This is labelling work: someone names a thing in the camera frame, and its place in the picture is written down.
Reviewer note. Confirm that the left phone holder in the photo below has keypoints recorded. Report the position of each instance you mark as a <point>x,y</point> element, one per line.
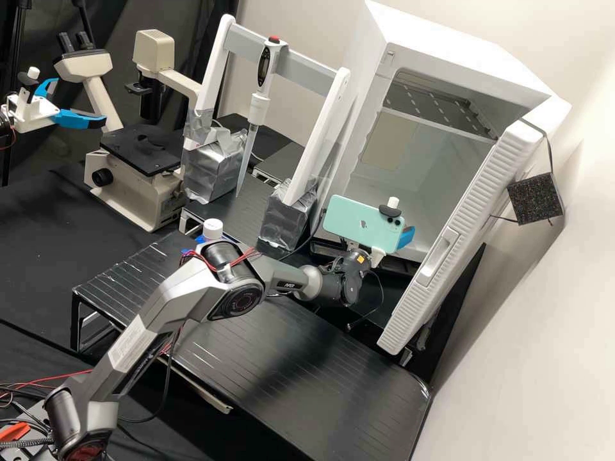
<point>30,86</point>

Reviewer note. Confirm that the white incubator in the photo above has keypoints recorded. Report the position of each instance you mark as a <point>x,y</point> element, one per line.
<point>432,72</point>

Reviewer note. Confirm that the small bottle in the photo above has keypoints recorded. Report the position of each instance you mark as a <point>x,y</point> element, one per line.
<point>213,228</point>

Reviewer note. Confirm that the right wrist camera phone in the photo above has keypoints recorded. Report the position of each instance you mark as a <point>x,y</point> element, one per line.
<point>355,222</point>

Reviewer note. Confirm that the white pipette stand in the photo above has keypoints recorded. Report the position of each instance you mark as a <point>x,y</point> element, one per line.
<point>312,144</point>

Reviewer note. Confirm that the pipette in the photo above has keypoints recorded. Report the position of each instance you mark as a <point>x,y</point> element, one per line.
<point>264,67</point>

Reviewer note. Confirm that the incubator door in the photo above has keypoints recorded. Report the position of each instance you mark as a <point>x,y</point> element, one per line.
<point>475,225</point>

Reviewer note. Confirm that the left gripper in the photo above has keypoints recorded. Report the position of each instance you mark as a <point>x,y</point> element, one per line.
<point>31,111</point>

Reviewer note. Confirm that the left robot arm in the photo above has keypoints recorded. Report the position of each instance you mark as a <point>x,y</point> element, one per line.
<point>5,122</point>

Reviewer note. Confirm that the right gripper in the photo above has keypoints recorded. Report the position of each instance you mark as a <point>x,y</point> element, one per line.
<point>377,255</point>

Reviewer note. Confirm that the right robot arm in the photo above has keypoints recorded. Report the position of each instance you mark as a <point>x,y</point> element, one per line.
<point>163,307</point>

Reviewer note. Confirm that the cream microscope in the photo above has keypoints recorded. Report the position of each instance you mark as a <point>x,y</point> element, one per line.
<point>134,177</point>

